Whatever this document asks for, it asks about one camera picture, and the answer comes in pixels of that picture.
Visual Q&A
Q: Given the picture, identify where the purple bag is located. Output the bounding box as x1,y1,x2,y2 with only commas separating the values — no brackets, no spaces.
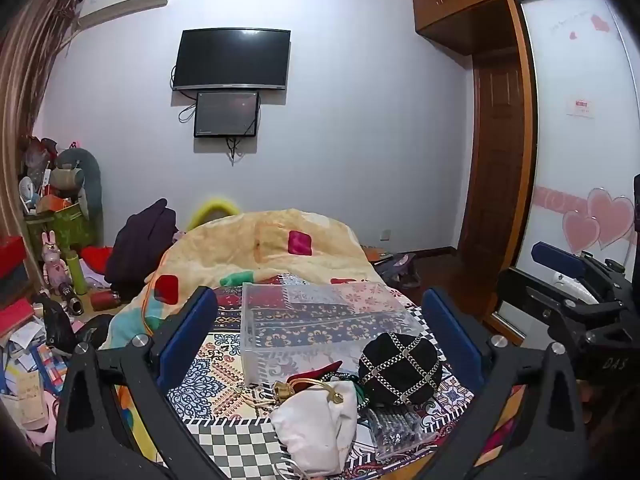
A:
382,254,421,290

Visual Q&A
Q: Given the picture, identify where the red and green fabric pouch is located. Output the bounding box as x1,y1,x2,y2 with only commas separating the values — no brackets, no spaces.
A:
286,360,362,406

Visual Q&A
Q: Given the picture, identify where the striped brown curtain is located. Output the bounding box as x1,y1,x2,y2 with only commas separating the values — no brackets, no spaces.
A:
0,0,83,281

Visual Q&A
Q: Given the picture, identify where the frosted sliding door with hearts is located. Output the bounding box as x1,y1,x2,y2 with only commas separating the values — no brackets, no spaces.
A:
490,0,640,346

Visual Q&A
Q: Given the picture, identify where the green cardboard box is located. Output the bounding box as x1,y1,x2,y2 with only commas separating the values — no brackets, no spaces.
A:
25,201,96,261

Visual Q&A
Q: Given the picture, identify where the pile of papers and packets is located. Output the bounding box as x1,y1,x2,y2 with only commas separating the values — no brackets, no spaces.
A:
0,320,68,441

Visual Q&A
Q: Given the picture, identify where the black flashlight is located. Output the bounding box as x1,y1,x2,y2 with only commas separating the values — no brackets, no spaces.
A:
57,282,85,317

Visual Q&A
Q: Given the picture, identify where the yellow plush ring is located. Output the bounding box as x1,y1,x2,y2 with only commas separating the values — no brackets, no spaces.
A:
187,196,244,233

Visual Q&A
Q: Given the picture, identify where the brown wooden door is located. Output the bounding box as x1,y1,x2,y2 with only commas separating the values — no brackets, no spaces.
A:
457,47,526,306

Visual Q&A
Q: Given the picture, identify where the dark purple clothing pile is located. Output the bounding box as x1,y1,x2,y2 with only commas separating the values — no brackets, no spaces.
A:
105,198,178,291

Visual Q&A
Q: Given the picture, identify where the red round jar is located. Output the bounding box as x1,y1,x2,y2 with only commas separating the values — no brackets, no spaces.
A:
90,291,121,312

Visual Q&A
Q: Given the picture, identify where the yellow quilt with colour patches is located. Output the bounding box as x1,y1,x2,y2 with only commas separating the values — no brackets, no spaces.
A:
97,208,376,461

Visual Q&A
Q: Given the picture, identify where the stack of red boxes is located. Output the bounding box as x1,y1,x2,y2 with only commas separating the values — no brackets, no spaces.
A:
0,235,36,341

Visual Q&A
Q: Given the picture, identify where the red cloth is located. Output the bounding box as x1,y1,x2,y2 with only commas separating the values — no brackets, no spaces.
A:
81,246,117,278

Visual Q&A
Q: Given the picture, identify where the patterned patchwork bed sheet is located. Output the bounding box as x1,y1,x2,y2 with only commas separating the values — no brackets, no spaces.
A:
165,272,476,480

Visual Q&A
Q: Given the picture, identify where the black quilted chain pouch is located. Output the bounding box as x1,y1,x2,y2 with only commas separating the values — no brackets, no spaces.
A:
357,332,444,407

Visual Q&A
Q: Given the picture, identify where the clear plastic packet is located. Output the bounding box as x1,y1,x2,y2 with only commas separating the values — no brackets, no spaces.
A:
361,402,441,462

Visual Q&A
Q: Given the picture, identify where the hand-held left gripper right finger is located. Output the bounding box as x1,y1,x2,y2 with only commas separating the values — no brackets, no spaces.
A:
414,287,592,480

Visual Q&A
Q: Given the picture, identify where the white air conditioner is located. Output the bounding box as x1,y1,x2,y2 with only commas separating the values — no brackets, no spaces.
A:
46,0,171,31

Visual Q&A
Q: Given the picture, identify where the white drawstring pouch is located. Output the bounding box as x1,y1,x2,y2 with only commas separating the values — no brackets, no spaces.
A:
270,379,360,477

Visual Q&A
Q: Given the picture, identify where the clear acrylic box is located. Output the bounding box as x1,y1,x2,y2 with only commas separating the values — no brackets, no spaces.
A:
240,281,426,387

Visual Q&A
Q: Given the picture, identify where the pink rabbit figure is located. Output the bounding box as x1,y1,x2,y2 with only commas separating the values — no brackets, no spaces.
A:
41,230,68,296

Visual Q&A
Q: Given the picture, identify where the green bottle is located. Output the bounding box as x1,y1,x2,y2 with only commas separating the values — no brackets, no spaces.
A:
68,254,89,295

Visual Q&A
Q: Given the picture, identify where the black plastic bag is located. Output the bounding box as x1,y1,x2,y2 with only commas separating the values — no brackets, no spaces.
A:
32,294,76,358

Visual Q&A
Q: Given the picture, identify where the small wall monitor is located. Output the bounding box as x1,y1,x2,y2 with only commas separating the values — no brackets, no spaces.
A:
194,91,261,138

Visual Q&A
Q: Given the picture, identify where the grey plush toy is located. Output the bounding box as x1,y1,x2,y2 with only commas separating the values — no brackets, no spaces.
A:
52,147,104,223

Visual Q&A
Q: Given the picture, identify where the large wall television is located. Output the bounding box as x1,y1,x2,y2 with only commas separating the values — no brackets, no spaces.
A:
171,29,291,92

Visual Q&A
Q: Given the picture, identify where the white desk fan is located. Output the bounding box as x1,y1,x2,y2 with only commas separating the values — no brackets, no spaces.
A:
19,177,41,213

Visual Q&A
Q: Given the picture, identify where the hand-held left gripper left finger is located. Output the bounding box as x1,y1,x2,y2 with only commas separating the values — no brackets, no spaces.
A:
52,286,236,480

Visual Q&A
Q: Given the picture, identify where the wooden overhead cabinet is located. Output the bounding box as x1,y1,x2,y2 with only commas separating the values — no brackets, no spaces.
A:
412,0,591,56

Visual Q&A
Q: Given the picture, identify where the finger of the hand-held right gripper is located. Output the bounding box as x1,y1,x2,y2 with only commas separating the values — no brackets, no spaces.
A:
530,241,587,279

